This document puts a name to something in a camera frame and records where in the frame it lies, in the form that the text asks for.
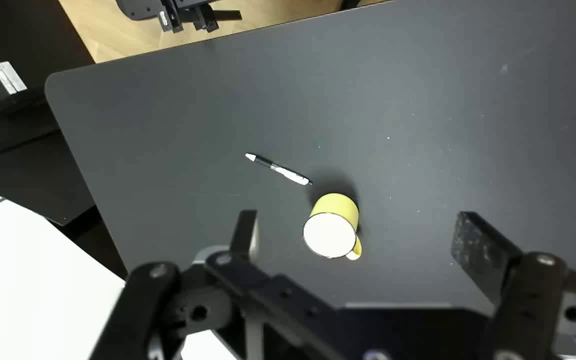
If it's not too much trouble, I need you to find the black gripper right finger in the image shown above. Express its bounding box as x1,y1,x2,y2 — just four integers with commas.
450,210,576,360

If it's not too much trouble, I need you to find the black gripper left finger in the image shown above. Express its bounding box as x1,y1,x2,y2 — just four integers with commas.
91,208,344,360

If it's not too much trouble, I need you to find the black and white pen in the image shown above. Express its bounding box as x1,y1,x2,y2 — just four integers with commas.
245,152,312,188

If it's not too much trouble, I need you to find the yellow mug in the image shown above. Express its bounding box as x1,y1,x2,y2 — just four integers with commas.
302,189,366,261

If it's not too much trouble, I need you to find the white table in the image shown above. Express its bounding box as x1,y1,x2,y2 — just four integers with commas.
0,178,133,360

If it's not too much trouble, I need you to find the small white box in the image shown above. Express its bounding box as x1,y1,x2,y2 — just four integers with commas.
0,60,30,95

